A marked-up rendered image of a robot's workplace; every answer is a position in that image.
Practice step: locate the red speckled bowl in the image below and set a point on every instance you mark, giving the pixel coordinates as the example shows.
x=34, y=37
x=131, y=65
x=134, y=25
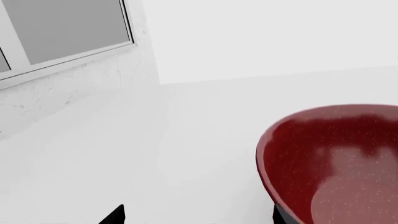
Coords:
x=329, y=168

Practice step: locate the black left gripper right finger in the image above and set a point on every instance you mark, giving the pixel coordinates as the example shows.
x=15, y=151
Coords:
x=282, y=217

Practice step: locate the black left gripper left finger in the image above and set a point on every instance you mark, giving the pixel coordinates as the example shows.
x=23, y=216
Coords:
x=115, y=216

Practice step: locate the white framed window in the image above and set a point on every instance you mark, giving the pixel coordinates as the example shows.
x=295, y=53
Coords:
x=62, y=30

